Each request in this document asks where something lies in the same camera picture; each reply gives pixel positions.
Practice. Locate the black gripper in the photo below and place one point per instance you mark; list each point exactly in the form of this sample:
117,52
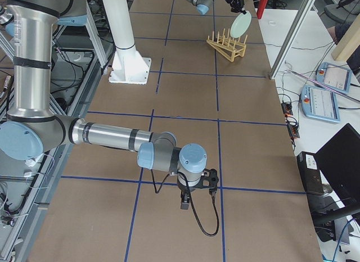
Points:
235,3
184,190

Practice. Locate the light green plate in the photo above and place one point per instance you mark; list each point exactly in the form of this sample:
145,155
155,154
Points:
240,24

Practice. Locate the wooden dish rack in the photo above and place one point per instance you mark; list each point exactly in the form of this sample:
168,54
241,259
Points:
229,47

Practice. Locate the red bottle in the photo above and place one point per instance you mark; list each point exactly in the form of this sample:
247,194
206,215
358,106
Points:
261,7

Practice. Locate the black computer box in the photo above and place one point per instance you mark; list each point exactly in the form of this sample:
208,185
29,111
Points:
309,173

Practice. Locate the far teach pendant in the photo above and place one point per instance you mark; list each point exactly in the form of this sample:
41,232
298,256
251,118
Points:
334,76

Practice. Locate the teach pendant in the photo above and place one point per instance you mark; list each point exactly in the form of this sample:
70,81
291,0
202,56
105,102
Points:
321,104
334,76

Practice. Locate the orange black connector strip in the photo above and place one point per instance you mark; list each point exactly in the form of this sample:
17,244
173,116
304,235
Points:
291,122

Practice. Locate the near teach pendant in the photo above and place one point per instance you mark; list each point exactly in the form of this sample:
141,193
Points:
321,104

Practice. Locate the metal reacher grabber stick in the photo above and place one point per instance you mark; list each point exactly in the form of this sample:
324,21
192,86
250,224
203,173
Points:
347,96

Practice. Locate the black monitor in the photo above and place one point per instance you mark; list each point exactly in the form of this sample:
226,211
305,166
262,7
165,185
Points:
338,160

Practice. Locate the aluminium frame post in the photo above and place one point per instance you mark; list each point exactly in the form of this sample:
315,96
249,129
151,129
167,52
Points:
298,21

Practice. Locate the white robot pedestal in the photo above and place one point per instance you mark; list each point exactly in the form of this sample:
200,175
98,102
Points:
128,66

